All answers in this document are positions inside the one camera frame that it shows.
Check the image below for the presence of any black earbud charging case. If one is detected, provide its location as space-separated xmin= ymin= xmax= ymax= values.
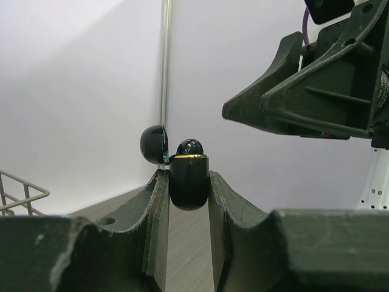
xmin=140 ymin=125 xmax=210 ymax=210

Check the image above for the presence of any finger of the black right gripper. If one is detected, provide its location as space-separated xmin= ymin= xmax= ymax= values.
xmin=222 ymin=0 xmax=388 ymax=140

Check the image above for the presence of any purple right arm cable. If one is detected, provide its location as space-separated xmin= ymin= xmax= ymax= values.
xmin=301 ymin=7 xmax=312 ymax=46

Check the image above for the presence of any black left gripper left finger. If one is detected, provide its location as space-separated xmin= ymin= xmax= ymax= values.
xmin=1 ymin=170 xmax=169 ymax=291

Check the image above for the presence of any grey wire dish rack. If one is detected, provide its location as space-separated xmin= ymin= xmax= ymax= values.
xmin=1 ymin=170 xmax=50 ymax=217

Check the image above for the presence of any aluminium frame rail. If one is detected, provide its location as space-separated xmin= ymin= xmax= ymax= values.
xmin=159 ymin=0 xmax=173 ymax=125

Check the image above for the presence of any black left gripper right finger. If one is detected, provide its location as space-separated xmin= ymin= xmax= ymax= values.
xmin=208 ymin=172 xmax=388 ymax=291

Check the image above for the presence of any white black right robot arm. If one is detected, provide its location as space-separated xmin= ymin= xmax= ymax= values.
xmin=222 ymin=1 xmax=388 ymax=210

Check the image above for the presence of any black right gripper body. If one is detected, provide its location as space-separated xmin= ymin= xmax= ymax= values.
xmin=369 ymin=18 xmax=388 ymax=149

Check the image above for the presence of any black earbud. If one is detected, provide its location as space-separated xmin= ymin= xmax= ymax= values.
xmin=176 ymin=139 xmax=204 ymax=155

